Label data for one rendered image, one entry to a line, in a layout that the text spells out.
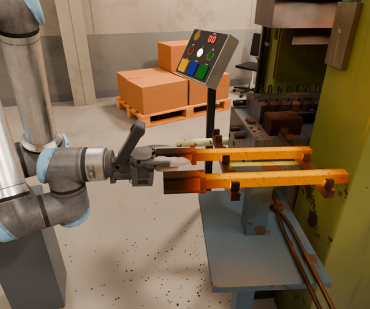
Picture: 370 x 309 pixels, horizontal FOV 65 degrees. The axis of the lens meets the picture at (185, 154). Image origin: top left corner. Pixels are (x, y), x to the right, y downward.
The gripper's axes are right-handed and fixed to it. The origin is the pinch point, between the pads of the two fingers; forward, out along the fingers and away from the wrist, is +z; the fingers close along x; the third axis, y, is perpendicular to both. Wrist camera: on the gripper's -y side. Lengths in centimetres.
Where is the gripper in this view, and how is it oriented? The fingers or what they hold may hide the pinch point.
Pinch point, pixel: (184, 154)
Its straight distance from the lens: 75.4
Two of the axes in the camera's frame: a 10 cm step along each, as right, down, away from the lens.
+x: 0.5, 4.8, -8.8
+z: 10.0, -0.3, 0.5
